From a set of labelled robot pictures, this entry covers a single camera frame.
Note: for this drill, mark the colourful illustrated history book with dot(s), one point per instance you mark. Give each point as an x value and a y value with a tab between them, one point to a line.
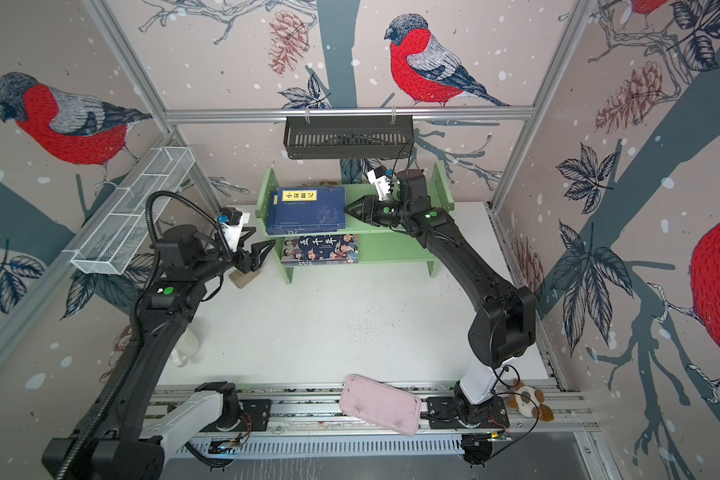
320	249

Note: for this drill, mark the blue book yellow label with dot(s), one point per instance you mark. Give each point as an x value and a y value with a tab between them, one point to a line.
302	229
313	205

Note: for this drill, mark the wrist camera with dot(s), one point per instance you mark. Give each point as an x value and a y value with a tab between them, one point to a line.
232	221
380	178

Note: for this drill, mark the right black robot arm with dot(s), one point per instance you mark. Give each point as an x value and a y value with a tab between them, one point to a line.
504	325

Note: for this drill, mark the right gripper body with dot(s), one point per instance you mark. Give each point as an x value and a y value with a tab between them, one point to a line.
394	214

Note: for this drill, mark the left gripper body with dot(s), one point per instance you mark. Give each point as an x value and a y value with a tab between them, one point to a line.
218	261

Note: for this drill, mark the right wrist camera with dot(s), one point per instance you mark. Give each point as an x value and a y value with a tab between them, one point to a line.
380	178

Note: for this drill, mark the black hanging wire basket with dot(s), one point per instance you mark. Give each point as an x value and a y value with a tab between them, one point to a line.
348	137

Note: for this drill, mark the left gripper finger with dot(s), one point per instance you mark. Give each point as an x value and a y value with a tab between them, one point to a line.
246	232
259	252

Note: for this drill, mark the white mesh wall tray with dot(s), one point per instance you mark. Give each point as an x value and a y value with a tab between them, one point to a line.
117	238

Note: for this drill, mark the pink plastic case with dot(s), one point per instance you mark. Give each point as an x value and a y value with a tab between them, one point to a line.
381	405

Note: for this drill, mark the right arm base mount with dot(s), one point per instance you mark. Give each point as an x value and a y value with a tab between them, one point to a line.
456	413

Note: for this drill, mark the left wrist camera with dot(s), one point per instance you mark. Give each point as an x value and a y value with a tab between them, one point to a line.
232	221

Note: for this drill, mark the plush toy brown white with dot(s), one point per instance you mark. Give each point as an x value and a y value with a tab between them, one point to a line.
529	402

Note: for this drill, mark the small brown bottle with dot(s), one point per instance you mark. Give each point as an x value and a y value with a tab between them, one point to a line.
240	279

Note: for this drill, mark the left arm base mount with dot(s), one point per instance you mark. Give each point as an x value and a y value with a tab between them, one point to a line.
251	416

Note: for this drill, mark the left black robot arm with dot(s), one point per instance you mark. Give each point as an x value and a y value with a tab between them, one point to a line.
107	443

